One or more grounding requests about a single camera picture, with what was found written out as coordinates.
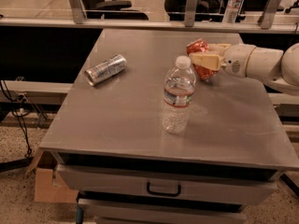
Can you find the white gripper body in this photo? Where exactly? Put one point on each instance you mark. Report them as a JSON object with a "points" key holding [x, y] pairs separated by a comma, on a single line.
{"points": [[239, 61]]}

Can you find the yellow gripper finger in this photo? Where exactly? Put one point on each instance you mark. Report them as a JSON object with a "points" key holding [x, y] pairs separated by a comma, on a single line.
{"points": [[210, 61], [218, 48]]}

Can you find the red coke can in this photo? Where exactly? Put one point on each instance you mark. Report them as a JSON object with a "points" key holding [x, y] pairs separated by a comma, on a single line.
{"points": [[200, 45]]}

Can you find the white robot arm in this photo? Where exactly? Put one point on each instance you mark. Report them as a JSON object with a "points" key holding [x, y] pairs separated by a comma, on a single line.
{"points": [[275, 68]]}

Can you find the silver blue energy drink can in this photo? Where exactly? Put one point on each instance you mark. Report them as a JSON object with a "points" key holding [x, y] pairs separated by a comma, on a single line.
{"points": [[105, 70]]}

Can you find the clear plastic water bottle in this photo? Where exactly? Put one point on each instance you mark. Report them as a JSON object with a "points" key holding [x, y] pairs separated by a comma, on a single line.
{"points": [[179, 86]]}

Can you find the background water bottle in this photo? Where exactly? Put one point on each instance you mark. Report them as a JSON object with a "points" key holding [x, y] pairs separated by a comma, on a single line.
{"points": [[231, 11]]}

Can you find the metal glass railing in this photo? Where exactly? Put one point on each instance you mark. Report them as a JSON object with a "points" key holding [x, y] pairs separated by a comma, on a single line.
{"points": [[70, 13]]}

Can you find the black office chair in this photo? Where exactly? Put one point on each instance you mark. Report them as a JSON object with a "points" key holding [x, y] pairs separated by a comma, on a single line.
{"points": [[113, 9]]}

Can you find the grey metal drawer cabinet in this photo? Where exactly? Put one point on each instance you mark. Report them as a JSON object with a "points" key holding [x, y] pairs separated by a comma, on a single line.
{"points": [[154, 145]]}

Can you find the lower grey drawer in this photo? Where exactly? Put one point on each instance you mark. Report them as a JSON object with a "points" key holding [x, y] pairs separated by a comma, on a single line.
{"points": [[155, 214]]}

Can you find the cardboard box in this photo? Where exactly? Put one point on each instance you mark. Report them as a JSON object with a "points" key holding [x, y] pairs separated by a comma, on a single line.
{"points": [[49, 186]]}

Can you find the top drawer with black handle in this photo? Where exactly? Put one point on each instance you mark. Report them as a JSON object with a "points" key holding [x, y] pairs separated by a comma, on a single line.
{"points": [[164, 185]]}

